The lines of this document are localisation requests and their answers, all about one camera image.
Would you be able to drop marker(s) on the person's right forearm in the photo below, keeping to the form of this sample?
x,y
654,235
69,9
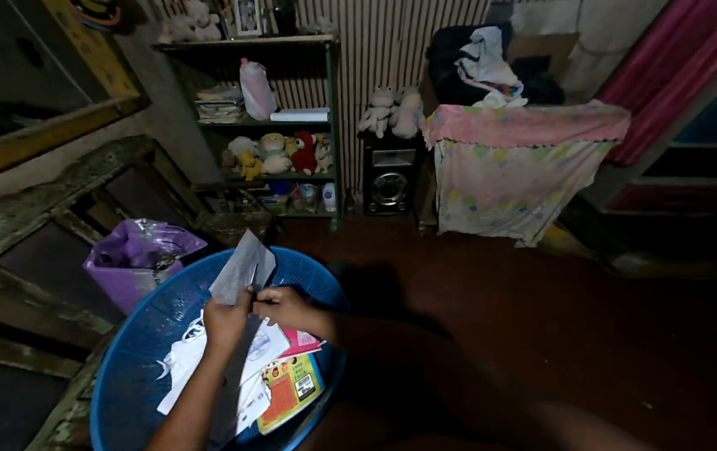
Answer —
x,y
371,332

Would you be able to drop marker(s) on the purple plastic bag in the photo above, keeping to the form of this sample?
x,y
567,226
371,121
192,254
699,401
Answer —
x,y
117,275

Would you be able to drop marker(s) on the person's left thumb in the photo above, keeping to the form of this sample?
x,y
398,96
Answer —
x,y
244,299

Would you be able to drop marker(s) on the yellow wooden framed window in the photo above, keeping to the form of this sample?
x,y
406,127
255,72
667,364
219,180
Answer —
x,y
32,131

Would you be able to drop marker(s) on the pink floral cloth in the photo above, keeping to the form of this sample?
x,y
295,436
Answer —
x,y
502,175

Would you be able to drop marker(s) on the round coloured wall hanging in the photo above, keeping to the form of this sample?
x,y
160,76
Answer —
x,y
98,20

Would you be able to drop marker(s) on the scissors with metal blades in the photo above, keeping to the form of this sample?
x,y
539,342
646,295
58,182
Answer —
x,y
253,275

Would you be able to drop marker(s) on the pink curtain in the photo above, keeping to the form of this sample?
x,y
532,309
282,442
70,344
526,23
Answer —
x,y
659,81

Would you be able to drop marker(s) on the drawer cabinet with coloured drawers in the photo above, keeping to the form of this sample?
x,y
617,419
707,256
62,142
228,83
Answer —
x,y
659,188

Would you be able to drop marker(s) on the white paper sheet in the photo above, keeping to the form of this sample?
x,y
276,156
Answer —
x,y
236,272

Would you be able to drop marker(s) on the crumpled white papers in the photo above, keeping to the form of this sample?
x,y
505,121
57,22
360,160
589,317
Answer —
x,y
184,363

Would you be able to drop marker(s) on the green shelf with toys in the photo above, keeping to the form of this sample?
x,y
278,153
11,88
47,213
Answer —
x,y
334,150

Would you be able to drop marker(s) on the person's left hand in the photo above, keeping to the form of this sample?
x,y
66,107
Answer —
x,y
224,324

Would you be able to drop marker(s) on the black speaker with plush toys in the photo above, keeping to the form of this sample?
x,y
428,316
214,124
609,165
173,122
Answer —
x,y
388,163

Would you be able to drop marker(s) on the dark grey strip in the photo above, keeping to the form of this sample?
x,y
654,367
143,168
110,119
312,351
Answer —
x,y
233,388

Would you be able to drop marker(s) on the blue plastic basket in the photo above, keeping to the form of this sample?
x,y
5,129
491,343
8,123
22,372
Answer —
x,y
121,369

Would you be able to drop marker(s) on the pink notebook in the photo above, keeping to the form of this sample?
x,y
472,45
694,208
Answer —
x,y
303,342

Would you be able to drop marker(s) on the yellow orange book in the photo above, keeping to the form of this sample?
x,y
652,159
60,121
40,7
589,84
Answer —
x,y
293,391

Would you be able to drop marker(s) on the torn white printed paper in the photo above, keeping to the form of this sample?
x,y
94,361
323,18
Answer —
x,y
252,404

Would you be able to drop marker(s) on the person's right fingers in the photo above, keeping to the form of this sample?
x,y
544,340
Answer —
x,y
267,299

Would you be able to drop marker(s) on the pile of clothes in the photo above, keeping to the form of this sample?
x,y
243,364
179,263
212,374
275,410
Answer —
x,y
490,62

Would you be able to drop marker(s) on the white paper with round drawing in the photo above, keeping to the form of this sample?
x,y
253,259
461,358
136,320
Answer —
x,y
264,344

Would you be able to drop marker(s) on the person's right hand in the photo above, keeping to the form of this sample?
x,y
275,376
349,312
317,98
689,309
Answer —
x,y
299,313

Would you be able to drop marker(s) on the carved wooden bench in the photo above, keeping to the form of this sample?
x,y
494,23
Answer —
x,y
39,238

